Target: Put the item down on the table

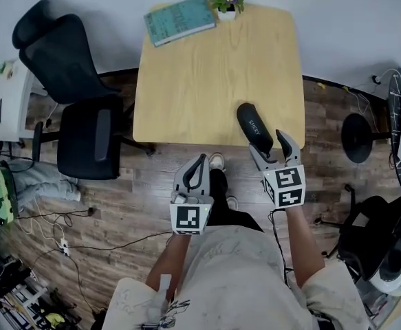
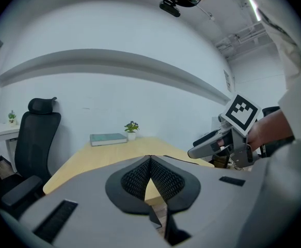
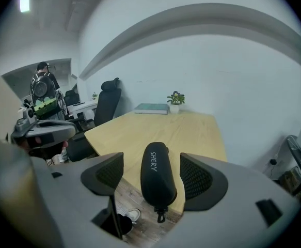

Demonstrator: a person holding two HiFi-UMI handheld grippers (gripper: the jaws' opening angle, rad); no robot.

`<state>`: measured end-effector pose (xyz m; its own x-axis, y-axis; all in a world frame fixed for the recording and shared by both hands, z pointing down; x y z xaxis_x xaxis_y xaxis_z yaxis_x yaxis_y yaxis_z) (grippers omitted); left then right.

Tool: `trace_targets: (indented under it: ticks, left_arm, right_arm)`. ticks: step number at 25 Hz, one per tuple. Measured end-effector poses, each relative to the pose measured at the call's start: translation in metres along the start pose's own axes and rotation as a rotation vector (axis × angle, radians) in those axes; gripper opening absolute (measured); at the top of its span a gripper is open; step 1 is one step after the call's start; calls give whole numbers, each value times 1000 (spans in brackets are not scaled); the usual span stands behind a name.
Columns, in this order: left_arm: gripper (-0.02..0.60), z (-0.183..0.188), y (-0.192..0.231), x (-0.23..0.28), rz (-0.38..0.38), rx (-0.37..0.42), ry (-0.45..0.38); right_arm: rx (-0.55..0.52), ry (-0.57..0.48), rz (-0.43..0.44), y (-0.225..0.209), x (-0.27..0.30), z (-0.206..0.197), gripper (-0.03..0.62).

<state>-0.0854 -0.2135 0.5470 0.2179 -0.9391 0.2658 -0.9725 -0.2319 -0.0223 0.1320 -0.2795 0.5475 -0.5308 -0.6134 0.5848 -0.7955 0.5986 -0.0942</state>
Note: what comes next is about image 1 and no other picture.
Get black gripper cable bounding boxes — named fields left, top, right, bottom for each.
left=270, top=208, right=290, bottom=285

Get cluttered white rack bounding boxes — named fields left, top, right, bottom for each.
left=0, top=241, right=84, bottom=330

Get person's black trousers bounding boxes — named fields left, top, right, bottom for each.
left=206, top=168, right=265, bottom=233

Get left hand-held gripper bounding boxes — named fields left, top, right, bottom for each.
left=169, top=153, right=215, bottom=236

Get black office chair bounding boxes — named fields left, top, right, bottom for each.
left=322, top=184, right=401, bottom=281
left=12, top=0, right=156, bottom=182

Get person's left white shoe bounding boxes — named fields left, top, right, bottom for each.
left=208, top=152, right=226, bottom=171

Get potted plant in white pot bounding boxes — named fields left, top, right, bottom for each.
left=208, top=0, right=246, bottom=22

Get teal book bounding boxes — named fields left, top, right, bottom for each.
left=143, top=0, right=218, bottom=48

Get white black rounded device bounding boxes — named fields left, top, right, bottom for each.
left=367, top=242, right=401, bottom=297

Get person's right forearm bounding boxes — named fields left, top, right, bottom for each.
left=284, top=206, right=326, bottom=290

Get black cable with adapter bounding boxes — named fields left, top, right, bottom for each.
left=16, top=206, right=100, bottom=228

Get long black floor cable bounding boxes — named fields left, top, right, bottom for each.
left=31, top=230, right=175, bottom=322

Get black glasses case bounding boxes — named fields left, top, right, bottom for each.
left=236, top=102, right=275, bottom=151

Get white fabric strap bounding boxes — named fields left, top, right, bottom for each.
left=158, top=275, right=173, bottom=309

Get person's beige printed shirt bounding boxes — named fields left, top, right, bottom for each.
left=102, top=225, right=369, bottom=330

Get light wooden pedestal table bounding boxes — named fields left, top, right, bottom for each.
left=132, top=3, right=306, bottom=151

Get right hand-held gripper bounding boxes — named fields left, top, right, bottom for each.
left=248, top=130, right=307, bottom=211

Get person's left forearm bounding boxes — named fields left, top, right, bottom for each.
left=145, top=232, right=191, bottom=298

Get white desk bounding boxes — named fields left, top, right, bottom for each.
left=0, top=58, right=48, bottom=144

